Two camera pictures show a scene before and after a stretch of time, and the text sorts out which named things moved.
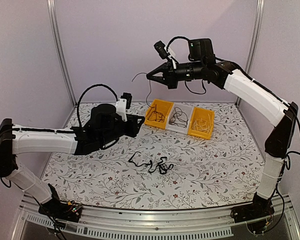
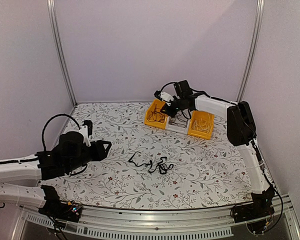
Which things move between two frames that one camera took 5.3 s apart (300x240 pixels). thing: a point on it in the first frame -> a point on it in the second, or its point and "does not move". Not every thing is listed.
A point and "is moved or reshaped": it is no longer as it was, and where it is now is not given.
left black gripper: x=133 y=128 -> x=99 y=154
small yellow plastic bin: x=201 y=123 does not move
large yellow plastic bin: x=157 y=112 does not move
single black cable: x=156 y=116 does not move
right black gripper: x=168 y=78 -> x=171 y=113
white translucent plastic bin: x=178 y=119 does not move
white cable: x=202 y=124 does not move
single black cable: x=150 y=87 is moved or reshaped
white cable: x=201 y=124 does not move
